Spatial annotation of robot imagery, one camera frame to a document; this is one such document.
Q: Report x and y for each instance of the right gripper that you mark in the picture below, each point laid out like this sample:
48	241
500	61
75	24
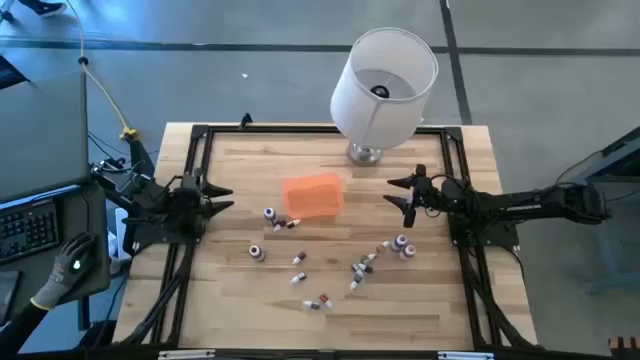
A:
420	195

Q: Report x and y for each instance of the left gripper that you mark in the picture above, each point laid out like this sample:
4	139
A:
187	212

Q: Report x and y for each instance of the small brown dropper bottle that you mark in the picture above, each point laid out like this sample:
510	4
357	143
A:
382	247

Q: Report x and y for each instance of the large bottle red cap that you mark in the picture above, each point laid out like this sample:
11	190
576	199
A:
408	252

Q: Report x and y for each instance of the large bottle dark cap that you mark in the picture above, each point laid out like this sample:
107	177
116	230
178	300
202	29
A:
256	252

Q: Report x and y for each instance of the orange plastic bin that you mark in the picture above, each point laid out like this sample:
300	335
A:
314	196

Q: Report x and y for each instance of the small red dropper bottle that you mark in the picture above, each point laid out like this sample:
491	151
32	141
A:
325	300

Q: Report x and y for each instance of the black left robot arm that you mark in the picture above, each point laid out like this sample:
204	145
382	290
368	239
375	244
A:
150	200

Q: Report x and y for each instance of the person's forearm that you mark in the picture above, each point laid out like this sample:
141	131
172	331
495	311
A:
17	330

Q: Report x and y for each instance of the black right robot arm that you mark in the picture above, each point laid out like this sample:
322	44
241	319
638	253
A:
525	207

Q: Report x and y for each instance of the white shade silver base lamp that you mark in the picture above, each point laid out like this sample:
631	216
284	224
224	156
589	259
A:
370	120

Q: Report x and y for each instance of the black desk strut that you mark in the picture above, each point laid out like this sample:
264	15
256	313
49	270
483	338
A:
139	152

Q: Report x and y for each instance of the grey desk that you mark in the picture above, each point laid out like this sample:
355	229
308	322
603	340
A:
82	210

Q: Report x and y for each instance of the black computer mouse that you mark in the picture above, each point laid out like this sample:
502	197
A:
76	265

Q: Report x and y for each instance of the white label strip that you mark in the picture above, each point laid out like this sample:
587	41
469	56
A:
465	355
185	354

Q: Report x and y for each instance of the person's hand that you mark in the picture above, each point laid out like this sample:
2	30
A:
62	270

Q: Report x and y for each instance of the grey computer monitor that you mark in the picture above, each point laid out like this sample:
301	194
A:
40	135

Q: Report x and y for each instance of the black backlit keyboard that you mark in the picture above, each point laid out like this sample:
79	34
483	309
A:
27	230

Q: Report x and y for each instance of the blue-grey steel stand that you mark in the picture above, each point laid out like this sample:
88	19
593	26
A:
601	257

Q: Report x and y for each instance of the black phone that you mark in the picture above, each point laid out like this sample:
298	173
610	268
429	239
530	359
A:
9	297

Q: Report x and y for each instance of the person's shoe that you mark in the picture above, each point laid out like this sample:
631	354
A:
47	8

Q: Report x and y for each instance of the orange black striped block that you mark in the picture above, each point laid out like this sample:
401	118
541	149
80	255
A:
624	346

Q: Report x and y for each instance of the black stand foot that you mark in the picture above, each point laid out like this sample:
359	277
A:
6	16

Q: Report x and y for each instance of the small black camera mount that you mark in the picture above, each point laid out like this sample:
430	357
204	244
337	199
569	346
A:
245	121

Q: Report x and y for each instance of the black aluminium table frame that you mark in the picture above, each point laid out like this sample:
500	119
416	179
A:
300	130

